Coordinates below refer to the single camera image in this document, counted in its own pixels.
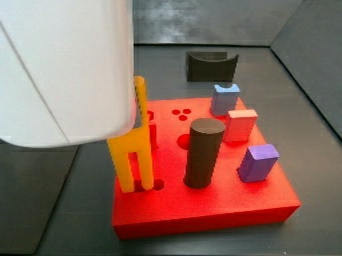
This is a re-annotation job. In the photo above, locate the blue notched peg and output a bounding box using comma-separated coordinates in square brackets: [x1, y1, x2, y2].
[211, 84, 241, 116]

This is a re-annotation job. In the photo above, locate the red star-shaped peg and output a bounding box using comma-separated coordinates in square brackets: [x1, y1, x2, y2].
[148, 122, 158, 150]

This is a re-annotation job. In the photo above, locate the red peg board base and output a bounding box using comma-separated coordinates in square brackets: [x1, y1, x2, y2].
[112, 98, 301, 239]

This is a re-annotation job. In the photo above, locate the black curved fixture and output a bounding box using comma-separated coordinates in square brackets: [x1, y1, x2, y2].
[186, 52, 239, 82]

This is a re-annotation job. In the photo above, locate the yellow forked square-circle object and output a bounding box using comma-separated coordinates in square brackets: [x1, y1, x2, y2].
[107, 76, 154, 193]

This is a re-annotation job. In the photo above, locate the white second gripper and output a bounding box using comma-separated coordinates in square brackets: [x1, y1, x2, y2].
[0, 0, 136, 148]

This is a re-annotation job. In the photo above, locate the dark brown cylinder peg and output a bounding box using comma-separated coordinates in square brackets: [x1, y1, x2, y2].
[183, 118, 225, 189]

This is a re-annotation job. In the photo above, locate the pink-red square peg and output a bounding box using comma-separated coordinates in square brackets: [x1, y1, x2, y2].
[223, 109, 258, 142]

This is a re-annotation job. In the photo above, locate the purple rectangular peg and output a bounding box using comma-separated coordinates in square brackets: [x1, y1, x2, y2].
[238, 144, 279, 183]

